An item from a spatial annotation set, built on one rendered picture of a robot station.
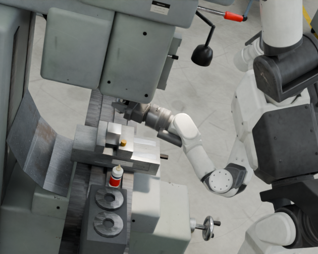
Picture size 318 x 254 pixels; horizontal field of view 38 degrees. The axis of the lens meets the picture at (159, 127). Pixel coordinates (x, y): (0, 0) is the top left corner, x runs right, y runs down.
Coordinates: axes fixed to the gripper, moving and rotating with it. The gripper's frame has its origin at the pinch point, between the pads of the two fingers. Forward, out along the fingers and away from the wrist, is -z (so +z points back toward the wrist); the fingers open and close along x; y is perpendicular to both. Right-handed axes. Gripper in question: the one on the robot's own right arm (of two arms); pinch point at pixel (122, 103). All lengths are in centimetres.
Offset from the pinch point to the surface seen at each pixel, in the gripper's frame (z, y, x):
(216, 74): 11, 123, -268
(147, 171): 16.5, 28.6, -2.7
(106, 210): 14.4, 11.7, 38.6
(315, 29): 95, 114, -457
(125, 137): 3.2, 19.2, -5.4
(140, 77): 6.0, -18.9, 8.5
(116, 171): 7.6, 21.6, 11.4
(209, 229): 50, 57, -15
